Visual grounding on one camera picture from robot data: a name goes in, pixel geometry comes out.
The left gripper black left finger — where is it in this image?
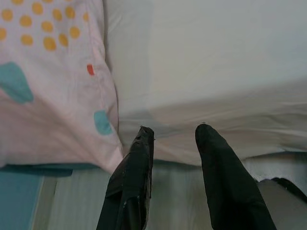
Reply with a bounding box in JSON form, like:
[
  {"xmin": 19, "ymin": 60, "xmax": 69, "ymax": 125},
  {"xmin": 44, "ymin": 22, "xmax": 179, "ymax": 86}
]
[{"xmin": 95, "ymin": 126, "xmax": 155, "ymax": 230}]

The pink pillow with orange print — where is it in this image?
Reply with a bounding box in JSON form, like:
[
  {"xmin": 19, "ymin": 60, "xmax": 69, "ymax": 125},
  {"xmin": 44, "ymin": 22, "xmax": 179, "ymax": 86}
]
[{"xmin": 0, "ymin": 0, "xmax": 124, "ymax": 174}]

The mattress with cream sheet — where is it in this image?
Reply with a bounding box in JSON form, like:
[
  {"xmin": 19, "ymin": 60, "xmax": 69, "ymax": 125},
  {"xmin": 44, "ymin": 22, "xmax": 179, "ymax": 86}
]
[{"xmin": 103, "ymin": 0, "xmax": 307, "ymax": 167}]

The teal upholstered bed frame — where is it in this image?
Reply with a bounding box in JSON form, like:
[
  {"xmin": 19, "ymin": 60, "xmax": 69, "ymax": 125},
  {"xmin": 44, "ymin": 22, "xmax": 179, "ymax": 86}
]
[{"xmin": 0, "ymin": 147, "xmax": 307, "ymax": 178}]

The grey robot leg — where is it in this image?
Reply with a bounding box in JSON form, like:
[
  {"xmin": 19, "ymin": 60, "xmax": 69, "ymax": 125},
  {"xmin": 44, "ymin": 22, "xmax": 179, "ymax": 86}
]
[{"xmin": 256, "ymin": 177, "xmax": 307, "ymax": 230}]

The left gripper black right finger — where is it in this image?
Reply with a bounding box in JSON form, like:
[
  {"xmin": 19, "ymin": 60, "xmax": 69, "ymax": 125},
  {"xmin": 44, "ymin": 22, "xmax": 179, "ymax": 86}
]
[{"xmin": 195, "ymin": 123, "xmax": 278, "ymax": 230}]

